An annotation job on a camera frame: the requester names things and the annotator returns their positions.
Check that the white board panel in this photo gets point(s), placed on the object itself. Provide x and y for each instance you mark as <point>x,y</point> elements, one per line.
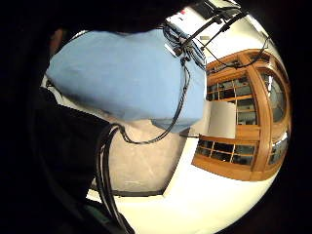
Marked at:
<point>222,119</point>

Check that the wooden window frame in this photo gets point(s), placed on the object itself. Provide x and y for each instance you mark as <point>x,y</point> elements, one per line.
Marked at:
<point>263,120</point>

